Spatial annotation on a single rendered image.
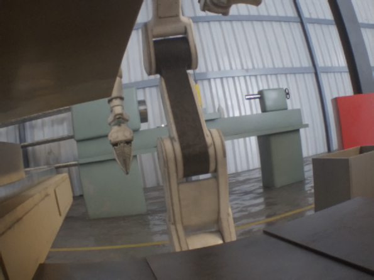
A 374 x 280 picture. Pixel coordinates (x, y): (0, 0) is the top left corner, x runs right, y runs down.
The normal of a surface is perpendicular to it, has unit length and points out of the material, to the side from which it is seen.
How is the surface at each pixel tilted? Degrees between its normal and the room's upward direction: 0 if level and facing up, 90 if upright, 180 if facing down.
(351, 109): 90
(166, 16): 127
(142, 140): 90
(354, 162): 90
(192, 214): 108
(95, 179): 90
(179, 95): 62
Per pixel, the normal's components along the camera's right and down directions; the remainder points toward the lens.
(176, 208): 0.19, 0.29
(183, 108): 0.07, -0.48
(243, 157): 0.16, -0.02
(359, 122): -0.16, 0.03
